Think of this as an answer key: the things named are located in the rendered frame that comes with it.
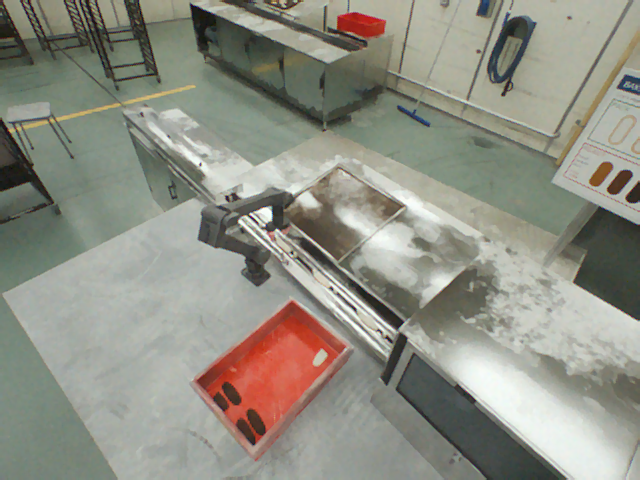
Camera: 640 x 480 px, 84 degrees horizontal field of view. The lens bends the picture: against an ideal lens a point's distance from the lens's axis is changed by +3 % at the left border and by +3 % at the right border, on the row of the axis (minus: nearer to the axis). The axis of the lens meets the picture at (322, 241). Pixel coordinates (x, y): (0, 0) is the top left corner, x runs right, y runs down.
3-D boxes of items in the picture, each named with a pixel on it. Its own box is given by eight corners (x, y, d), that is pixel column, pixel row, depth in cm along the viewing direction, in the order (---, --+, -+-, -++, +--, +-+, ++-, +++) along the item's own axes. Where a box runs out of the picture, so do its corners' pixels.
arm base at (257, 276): (240, 273, 162) (257, 287, 157) (238, 261, 156) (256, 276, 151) (254, 263, 167) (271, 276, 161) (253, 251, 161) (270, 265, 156)
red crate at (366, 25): (335, 27, 441) (336, 15, 432) (354, 23, 460) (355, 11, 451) (367, 37, 418) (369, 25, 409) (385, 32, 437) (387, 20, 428)
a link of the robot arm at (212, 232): (186, 238, 116) (210, 250, 113) (203, 201, 117) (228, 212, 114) (247, 257, 159) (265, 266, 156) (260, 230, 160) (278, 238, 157)
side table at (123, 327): (85, 378, 206) (1, 294, 148) (218, 284, 258) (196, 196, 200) (313, 713, 127) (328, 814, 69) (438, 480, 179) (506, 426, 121)
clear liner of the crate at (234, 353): (192, 392, 123) (185, 380, 116) (292, 307, 149) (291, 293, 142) (255, 468, 108) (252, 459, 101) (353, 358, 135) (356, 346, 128)
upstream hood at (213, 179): (123, 119, 252) (119, 107, 246) (148, 112, 262) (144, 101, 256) (216, 205, 191) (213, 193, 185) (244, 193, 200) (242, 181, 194)
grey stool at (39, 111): (71, 142, 383) (50, 100, 350) (74, 158, 361) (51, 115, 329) (31, 149, 369) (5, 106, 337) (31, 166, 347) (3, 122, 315)
